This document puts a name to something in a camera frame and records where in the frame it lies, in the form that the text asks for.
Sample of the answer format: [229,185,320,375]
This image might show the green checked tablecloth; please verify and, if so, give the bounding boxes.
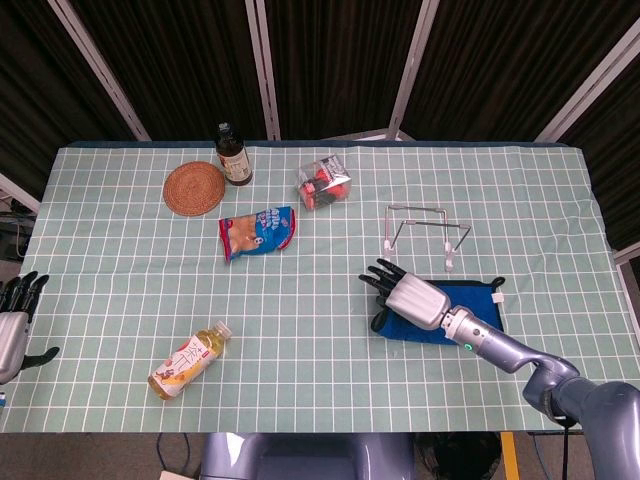
[0,144,640,434]

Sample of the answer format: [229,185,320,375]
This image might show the round woven rattan coaster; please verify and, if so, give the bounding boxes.
[163,161,225,217]

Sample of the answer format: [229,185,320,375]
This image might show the blue and grey towel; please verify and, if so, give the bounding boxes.
[370,277,506,346]

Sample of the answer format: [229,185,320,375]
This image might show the blue red snack bag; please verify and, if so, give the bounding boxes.
[217,205,297,263]

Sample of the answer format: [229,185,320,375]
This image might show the clear box with orange clips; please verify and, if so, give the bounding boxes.
[297,153,351,210]

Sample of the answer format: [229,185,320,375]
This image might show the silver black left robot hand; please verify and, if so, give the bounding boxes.
[0,271,60,385]

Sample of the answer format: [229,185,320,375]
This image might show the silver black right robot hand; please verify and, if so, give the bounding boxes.
[358,257,454,332]

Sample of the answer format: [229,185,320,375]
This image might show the grey robot torso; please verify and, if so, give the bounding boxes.
[199,432,416,480]

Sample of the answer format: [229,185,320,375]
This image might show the white partition frame post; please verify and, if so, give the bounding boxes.
[243,0,282,141]
[533,14,640,144]
[387,0,441,142]
[47,0,152,142]

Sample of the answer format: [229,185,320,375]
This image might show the dark glass bottle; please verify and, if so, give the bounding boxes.
[215,122,255,187]

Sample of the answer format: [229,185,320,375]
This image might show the yellow tea plastic bottle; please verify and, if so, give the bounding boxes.
[147,320,234,401]

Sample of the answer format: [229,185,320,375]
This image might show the metal wire rack white feet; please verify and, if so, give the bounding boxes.
[383,203,472,273]

